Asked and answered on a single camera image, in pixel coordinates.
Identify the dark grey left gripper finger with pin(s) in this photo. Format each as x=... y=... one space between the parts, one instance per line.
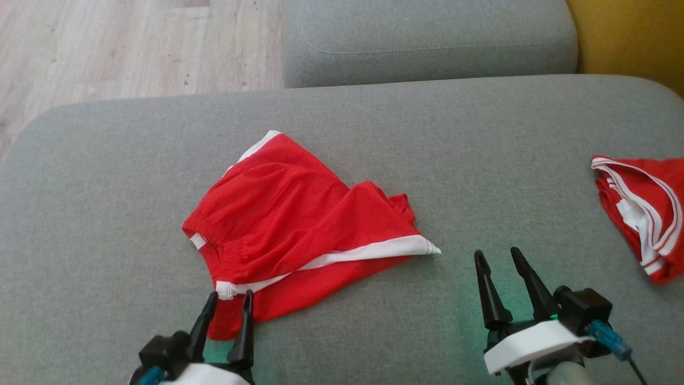
x=245 y=337
x=203 y=331

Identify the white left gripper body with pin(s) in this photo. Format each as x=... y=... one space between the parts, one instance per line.
x=208 y=375

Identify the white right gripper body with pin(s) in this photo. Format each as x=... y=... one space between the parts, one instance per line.
x=534 y=345

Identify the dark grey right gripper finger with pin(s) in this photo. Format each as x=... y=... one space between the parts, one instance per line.
x=490 y=299
x=534 y=291

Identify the red shorts with white trim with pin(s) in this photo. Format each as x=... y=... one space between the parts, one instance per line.
x=288 y=224

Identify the red jersey with white panel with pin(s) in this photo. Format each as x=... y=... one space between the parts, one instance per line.
x=646 y=214

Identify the large grey sofa seat cushion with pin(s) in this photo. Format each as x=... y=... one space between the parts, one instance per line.
x=374 y=117

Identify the small grey sofa seat cushion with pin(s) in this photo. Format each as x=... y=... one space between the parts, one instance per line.
x=427 y=37

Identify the yellow sofa backrest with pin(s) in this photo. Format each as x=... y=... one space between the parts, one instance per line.
x=636 y=37

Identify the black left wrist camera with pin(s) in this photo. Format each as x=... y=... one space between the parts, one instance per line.
x=160 y=353

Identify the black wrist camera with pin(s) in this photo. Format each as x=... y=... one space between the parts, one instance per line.
x=585 y=313
x=160 y=353

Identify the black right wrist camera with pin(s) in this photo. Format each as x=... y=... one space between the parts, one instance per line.
x=585 y=313

